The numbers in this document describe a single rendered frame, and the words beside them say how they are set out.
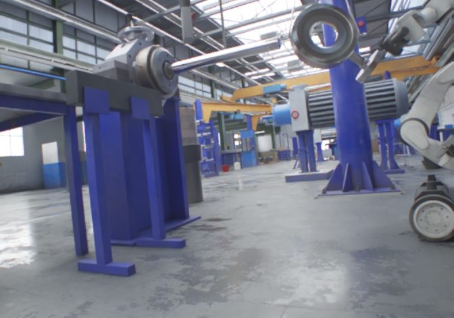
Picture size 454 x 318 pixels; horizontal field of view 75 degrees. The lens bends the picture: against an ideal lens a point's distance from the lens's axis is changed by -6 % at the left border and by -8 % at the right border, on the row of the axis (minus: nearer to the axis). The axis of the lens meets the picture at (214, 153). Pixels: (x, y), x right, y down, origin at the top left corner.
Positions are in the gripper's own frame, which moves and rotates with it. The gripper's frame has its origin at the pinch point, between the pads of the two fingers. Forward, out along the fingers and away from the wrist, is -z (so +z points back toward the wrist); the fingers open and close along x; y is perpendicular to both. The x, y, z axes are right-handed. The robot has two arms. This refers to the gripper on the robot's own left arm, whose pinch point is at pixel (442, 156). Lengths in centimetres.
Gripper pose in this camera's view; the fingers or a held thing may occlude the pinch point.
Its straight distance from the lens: 166.7
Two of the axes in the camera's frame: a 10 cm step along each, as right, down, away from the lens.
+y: 4.2, 5.6, -7.2
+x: -6.8, -3.3, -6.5
